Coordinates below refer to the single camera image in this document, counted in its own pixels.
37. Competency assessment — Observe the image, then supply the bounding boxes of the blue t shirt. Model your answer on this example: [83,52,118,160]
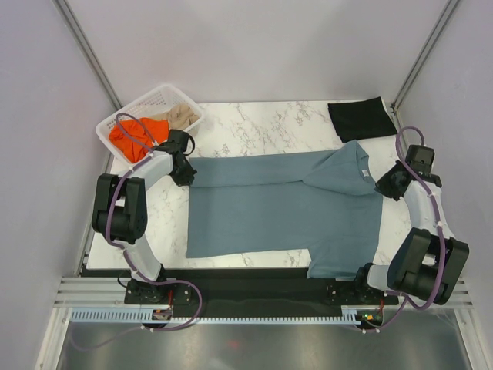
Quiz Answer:
[186,141,383,278]

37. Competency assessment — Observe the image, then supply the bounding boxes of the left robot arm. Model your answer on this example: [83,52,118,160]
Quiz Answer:
[92,129,196,303]

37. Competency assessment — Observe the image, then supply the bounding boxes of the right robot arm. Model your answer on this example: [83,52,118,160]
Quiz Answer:
[352,145,469,305]

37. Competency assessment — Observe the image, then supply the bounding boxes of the orange t shirt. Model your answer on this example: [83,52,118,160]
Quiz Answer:
[109,117,169,163]

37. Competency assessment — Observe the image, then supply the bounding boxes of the beige t shirt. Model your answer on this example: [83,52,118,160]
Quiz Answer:
[149,103,200,130]

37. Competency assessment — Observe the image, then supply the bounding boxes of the folded black t shirt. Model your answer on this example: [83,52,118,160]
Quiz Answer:
[327,97,397,143]

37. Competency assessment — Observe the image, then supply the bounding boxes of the white plastic laundry basket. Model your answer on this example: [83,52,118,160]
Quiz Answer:
[96,84,204,165]

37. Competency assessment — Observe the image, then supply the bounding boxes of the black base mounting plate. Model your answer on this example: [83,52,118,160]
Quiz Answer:
[124,267,398,317]

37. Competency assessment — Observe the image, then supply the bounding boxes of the white slotted cable duct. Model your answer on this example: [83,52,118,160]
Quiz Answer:
[70,308,383,325]

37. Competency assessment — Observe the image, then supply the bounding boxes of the right aluminium frame post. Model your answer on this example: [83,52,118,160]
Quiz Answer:
[390,0,462,114]

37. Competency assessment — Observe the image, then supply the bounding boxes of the aluminium frame post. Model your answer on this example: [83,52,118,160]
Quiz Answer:
[390,0,462,114]
[53,0,122,110]

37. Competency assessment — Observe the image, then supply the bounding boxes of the left aluminium frame post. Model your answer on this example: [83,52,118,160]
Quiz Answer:
[53,0,122,110]

